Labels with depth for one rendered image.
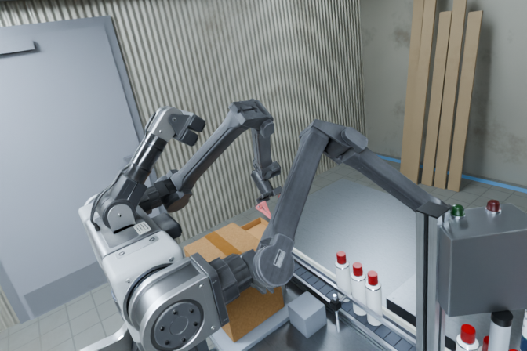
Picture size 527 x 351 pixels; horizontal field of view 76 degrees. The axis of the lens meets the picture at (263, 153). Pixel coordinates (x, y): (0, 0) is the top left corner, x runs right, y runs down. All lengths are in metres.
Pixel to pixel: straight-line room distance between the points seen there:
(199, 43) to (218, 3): 0.42
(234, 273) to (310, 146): 0.35
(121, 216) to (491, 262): 0.74
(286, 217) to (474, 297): 0.40
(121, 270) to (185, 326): 0.15
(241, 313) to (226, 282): 0.70
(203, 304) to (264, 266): 0.13
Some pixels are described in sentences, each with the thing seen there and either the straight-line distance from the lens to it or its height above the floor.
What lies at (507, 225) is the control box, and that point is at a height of 1.47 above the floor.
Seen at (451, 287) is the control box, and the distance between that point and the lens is 0.79.
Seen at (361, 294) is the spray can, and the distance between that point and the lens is 1.31.
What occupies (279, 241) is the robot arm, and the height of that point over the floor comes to 1.49.
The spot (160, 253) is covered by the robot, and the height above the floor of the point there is 1.53.
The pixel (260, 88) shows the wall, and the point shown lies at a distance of 3.71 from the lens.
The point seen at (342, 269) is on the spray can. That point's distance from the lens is 1.32.
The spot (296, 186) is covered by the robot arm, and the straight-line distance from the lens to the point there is 0.77.
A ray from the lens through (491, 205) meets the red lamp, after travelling 0.81.
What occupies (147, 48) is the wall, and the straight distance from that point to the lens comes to 3.18.
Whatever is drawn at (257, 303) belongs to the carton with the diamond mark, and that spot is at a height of 0.95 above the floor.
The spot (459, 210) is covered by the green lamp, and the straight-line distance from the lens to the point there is 0.78.
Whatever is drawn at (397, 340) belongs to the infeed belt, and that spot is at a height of 0.88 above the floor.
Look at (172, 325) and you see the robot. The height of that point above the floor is 1.46.
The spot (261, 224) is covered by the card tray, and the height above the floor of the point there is 0.83.
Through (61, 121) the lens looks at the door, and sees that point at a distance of 3.01.
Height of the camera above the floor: 1.88
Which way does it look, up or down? 20 degrees down
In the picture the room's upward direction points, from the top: 9 degrees counter-clockwise
